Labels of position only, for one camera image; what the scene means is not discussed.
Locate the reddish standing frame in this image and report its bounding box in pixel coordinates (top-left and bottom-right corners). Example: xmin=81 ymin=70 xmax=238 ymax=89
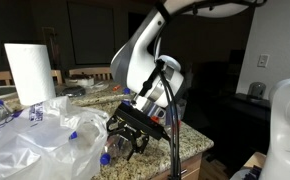
xmin=41 ymin=26 xmax=64 ymax=78

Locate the grey rounded appliance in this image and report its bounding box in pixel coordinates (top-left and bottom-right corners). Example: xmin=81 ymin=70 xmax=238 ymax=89
xmin=247 ymin=82 xmax=267 ymax=100

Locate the clear plastic bag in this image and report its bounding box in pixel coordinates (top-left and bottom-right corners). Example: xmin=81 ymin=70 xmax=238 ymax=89
xmin=0 ymin=96 xmax=109 ymax=180

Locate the white wall switch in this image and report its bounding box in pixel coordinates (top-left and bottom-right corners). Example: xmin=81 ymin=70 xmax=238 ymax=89
xmin=257 ymin=54 xmax=270 ymax=68

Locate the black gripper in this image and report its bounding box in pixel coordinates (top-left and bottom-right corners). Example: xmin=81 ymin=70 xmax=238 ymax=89
xmin=106 ymin=115 xmax=150 ymax=162

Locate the wooden base cabinet drawer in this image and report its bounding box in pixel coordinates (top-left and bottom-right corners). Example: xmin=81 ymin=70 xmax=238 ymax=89
xmin=149 ymin=152 xmax=204 ymax=180

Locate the white paper towel roll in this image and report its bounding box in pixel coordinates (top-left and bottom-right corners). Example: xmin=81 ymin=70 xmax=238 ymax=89
xmin=3 ymin=43 xmax=57 ymax=107

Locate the dark side table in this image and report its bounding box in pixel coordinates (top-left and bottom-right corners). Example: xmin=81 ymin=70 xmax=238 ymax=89
xmin=218 ymin=92 xmax=283 ymax=158

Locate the clear glass plate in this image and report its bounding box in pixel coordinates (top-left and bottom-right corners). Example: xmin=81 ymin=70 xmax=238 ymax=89
xmin=86 ymin=81 xmax=110 ymax=93

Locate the dark round plate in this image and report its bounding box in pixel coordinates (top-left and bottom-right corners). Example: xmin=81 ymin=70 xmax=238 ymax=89
xmin=59 ymin=85 xmax=87 ymax=98

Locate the white bowl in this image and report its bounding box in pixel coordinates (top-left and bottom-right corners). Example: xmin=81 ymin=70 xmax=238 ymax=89
xmin=64 ymin=75 xmax=95 ymax=88

